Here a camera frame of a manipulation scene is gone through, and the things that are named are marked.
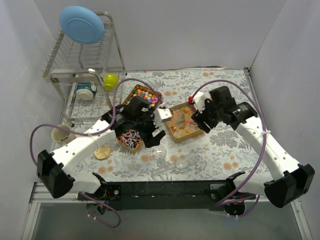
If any clear glass bowl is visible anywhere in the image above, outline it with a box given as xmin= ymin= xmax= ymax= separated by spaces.
xmin=149 ymin=144 xmax=167 ymax=161

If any tin of lollipops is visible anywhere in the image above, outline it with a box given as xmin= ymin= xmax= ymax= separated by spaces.
xmin=117 ymin=129 xmax=144 ymax=154

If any clear plastic scoop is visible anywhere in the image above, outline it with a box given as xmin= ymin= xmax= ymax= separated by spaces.
xmin=151 ymin=154 xmax=200 ymax=176

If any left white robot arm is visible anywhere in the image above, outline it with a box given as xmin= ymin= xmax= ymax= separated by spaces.
xmin=37 ymin=96 xmax=172 ymax=200

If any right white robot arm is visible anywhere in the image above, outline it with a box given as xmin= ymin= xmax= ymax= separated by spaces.
xmin=188 ymin=86 xmax=315 ymax=208

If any tin of star candies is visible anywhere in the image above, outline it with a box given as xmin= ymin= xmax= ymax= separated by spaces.
xmin=123 ymin=84 xmax=163 ymax=110

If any floral table mat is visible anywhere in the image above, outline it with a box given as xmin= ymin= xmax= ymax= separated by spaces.
xmin=74 ymin=69 xmax=259 ymax=182

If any yellow-green bowl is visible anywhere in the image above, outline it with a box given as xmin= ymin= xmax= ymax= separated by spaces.
xmin=103 ymin=73 xmax=119 ymax=91

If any gold round lid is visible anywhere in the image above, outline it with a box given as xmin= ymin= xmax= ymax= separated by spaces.
xmin=93 ymin=144 xmax=111 ymax=160

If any teal and white bowl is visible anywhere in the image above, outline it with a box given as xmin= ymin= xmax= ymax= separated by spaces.
xmin=75 ymin=82 xmax=97 ymax=101

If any patterned small bowl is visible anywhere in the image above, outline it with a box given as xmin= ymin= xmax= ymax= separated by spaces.
xmin=80 ymin=68 xmax=97 ymax=78

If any metal dish rack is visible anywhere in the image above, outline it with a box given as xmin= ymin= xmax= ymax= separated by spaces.
xmin=42 ymin=12 xmax=126 ymax=127

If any beige paper cup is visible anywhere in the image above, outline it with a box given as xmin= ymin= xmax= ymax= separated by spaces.
xmin=51 ymin=124 xmax=76 ymax=146

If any blue plate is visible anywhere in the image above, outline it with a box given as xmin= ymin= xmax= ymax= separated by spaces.
xmin=58 ymin=5 xmax=105 ymax=45

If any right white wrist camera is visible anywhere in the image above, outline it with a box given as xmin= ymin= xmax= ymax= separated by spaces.
xmin=188 ymin=91 xmax=211 ymax=114

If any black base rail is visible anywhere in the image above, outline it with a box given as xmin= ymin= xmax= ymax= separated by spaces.
xmin=77 ymin=179 xmax=236 ymax=211

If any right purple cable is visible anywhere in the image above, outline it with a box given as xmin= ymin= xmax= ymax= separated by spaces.
xmin=190 ymin=79 xmax=269 ymax=219

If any purple cable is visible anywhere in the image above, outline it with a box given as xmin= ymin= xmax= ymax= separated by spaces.
xmin=29 ymin=77 xmax=161 ymax=228
xmin=190 ymin=79 xmax=269 ymax=219

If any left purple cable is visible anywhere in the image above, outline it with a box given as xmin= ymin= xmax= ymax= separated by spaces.
xmin=29 ymin=77 xmax=161 ymax=228

